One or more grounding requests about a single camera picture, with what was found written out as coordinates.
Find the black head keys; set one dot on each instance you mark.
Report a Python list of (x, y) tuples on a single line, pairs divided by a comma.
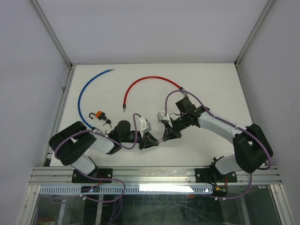
[(108, 122)]

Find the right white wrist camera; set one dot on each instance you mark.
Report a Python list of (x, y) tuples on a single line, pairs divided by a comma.
[(163, 117)]

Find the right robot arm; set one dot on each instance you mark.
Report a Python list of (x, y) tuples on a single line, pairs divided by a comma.
[(251, 148)]

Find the aluminium mounting rail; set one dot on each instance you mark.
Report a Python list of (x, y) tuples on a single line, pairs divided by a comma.
[(63, 175)]

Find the white slotted cable duct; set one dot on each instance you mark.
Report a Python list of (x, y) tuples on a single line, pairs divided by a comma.
[(143, 189)]

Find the blue cable lock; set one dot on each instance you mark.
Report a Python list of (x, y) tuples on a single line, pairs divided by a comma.
[(84, 93)]

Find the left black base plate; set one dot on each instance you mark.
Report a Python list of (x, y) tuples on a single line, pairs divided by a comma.
[(102, 175)]

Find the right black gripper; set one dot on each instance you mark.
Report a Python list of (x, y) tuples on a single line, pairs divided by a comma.
[(168, 135)]

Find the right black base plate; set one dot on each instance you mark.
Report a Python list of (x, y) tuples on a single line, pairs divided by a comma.
[(211, 176)]

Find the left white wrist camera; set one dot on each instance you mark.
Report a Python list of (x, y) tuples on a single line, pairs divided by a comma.
[(145, 125)]

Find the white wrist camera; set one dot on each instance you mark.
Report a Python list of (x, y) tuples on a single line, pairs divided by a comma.
[(163, 117), (145, 125)]

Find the orange black padlock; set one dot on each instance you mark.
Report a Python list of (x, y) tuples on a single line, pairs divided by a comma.
[(99, 115)]

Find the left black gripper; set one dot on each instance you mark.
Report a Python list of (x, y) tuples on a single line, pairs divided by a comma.
[(147, 139)]

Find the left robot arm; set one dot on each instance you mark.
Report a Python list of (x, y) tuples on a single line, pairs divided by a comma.
[(70, 144)]

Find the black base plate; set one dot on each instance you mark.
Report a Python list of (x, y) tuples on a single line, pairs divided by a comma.
[(102, 175), (211, 176)]

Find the red cable lock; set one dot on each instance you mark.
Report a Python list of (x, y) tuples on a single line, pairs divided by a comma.
[(149, 82)]

